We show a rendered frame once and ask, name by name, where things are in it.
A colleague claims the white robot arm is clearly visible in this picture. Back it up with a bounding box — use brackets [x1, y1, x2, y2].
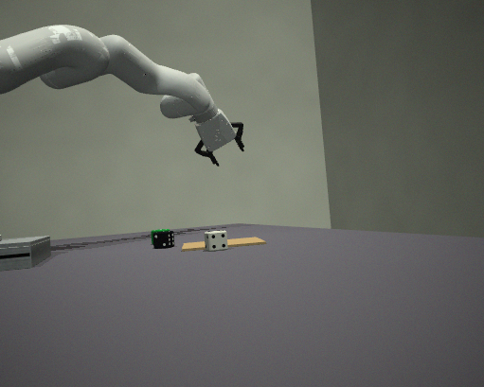
[0, 25, 218, 123]

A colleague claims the tan flat mat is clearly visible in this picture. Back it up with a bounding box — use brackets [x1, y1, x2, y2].
[182, 237, 266, 252]

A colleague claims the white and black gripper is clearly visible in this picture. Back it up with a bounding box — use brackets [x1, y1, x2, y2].
[195, 109, 244, 167]

